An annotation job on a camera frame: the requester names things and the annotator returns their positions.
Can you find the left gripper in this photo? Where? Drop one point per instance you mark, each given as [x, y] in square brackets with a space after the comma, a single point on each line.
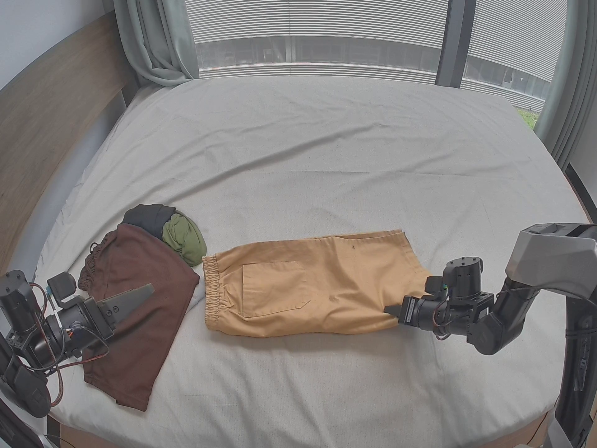
[84, 325]

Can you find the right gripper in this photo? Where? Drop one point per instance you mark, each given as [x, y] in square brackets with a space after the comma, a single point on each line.
[424, 314]

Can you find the tan shorts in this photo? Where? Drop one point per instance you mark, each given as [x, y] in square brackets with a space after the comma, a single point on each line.
[326, 292]

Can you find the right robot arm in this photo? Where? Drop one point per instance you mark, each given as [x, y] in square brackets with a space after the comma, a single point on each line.
[550, 259]

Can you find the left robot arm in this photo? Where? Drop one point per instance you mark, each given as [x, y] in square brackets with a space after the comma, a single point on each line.
[18, 297]

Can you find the bed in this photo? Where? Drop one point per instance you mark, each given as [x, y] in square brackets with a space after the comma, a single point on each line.
[326, 133]

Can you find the brown shorts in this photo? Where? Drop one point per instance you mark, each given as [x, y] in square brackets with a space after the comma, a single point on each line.
[140, 353]

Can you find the green garment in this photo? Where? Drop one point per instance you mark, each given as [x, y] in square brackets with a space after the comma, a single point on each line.
[184, 238]

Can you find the black garment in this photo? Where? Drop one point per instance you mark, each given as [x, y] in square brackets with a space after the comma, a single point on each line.
[147, 217]

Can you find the grey-green curtain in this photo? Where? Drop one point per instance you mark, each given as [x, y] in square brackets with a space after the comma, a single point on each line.
[578, 87]
[149, 26]

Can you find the window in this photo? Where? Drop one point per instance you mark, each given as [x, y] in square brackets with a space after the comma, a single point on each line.
[326, 17]

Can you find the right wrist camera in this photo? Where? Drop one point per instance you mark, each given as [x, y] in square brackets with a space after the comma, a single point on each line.
[436, 287]

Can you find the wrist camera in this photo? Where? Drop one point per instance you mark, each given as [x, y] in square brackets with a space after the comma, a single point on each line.
[436, 287]
[63, 285]

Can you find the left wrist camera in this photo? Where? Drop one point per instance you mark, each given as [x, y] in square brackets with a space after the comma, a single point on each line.
[63, 285]

